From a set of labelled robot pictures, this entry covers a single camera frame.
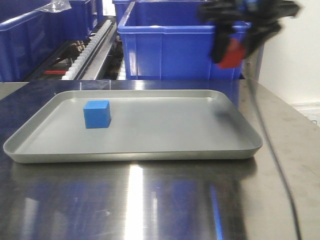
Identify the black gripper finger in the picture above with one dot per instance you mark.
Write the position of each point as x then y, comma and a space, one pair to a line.
257, 35
221, 40

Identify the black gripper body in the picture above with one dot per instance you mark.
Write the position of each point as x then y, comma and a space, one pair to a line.
253, 11

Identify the red cube block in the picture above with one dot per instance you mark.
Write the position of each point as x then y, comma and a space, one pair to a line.
233, 56

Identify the blue cube block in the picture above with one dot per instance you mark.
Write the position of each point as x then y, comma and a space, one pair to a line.
97, 114

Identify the large blue plastic bin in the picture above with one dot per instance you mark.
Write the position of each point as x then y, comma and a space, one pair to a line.
166, 40

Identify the far blue plastic bin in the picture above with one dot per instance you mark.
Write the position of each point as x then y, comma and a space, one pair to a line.
120, 8

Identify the silver metal tray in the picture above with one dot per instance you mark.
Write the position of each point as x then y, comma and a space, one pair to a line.
145, 125

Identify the clear plastic bag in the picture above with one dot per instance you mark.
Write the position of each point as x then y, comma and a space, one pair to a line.
55, 6

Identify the left blue plastic bin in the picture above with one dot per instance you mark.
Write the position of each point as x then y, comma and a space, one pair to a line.
28, 37

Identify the metal shelf upright post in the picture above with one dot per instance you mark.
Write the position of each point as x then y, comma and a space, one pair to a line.
251, 67

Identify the white roller conveyor rail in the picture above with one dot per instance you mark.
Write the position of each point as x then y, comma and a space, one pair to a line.
83, 60

